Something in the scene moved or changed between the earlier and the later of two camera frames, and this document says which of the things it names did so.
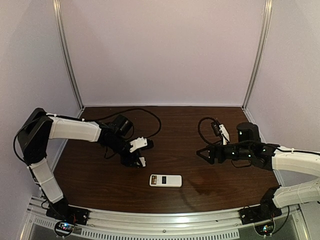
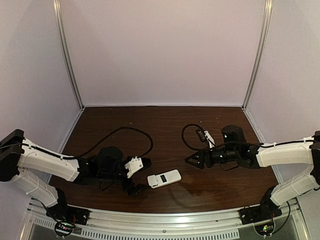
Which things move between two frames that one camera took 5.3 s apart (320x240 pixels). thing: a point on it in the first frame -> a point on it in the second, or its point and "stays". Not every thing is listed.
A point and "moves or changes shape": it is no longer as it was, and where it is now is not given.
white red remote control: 167,180 moves or changes shape
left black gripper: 132,159 -> 133,191
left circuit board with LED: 64,228 stays
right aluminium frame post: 260,52 stays
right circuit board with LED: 265,229 stays
